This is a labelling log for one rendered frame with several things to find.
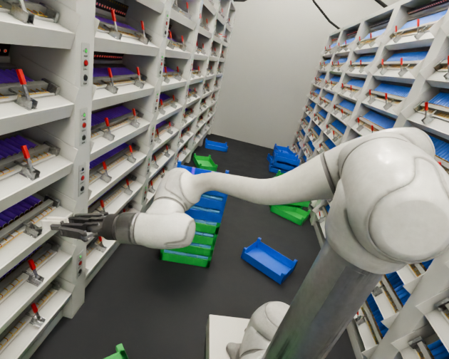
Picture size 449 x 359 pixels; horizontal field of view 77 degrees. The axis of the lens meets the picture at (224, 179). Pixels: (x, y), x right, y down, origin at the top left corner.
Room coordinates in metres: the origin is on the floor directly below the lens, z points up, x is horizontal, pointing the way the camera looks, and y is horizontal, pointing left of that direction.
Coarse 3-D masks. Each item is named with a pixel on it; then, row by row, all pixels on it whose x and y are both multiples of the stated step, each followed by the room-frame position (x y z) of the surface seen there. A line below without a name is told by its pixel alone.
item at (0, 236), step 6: (42, 204) 0.77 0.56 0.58; (48, 204) 0.79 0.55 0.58; (36, 210) 0.74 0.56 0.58; (42, 210) 0.76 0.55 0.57; (24, 216) 0.70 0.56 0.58; (30, 216) 0.71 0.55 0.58; (36, 216) 0.74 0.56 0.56; (12, 222) 0.66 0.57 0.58; (18, 222) 0.67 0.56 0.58; (6, 228) 0.63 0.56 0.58; (12, 228) 0.64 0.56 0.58; (18, 228) 0.66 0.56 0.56; (0, 234) 0.60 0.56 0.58; (6, 234) 0.62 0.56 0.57; (18, 234) 0.64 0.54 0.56; (0, 240) 0.60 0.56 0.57; (6, 240) 0.61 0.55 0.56
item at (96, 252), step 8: (128, 208) 1.51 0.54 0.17; (136, 208) 1.53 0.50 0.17; (96, 240) 1.15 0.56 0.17; (104, 240) 1.18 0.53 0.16; (112, 240) 1.20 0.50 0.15; (88, 248) 1.08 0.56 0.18; (96, 248) 1.10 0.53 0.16; (104, 248) 1.12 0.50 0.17; (88, 256) 1.04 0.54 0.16; (96, 256) 1.06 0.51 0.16; (104, 256) 1.12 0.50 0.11; (88, 264) 1.00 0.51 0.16; (96, 264) 1.03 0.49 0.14; (88, 272) 0.96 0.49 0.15
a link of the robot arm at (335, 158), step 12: (384, 132) 0.53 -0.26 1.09; (396, 132) 0.54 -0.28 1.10; (408, 132) 0.53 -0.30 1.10; (420, 132) 0.53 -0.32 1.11; (348, 144) 0.56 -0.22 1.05; (360, 144) 0.50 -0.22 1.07; (420, 144) 0.51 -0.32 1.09; (432, 144) 0.52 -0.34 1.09; (324, 156) 0.57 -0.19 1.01; (336, 156) 0.55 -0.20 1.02; (432, 156) 0.51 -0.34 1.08; (336, 168) 0.54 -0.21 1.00; (336, 180) 0.53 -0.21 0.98
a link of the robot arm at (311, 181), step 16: (320, 160) 0.57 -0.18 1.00; (176, 176) 0.79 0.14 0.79; (192, 176) 0.78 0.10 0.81; (208, 176) 0.75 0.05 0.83; (224, 176) 0.71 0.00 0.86; (240, 176) 0.69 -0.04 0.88; (288, 176) 0.58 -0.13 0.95; (304, 176) 0.56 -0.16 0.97; (320, 176) 0.54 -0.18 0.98; (160, 192) 0.75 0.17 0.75; (176, 192) 0.74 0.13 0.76; (192, 192) 0.75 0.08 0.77; (224, 192) 0.69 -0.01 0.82; (240, 192) 0.64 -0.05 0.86; (256, 192) 0.60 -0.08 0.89; (272, 192) 0.58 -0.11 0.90; (288, 192) 0.56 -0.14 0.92; (304, 192) 0.55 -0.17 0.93; (320, 192) 0.54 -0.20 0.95
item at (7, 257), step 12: (36, 192) 0.84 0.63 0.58; (48, 192) 0.84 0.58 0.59; (60, 204) 0.83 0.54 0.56; (72, 204) 0.83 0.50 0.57; (48, 216) 0.77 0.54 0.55; (60, 216) 0.79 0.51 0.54; (12, 240) 0.62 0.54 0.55; (24, 240) 0.64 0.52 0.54; (36, 240) 0.66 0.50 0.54; (0, 252) 0.57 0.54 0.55; (12, 252) 0.59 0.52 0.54; (24, 252) 0.61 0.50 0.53; (0, 264) 0.54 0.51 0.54; (12, 264) 0.58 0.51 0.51; (0, 276) 0.54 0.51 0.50
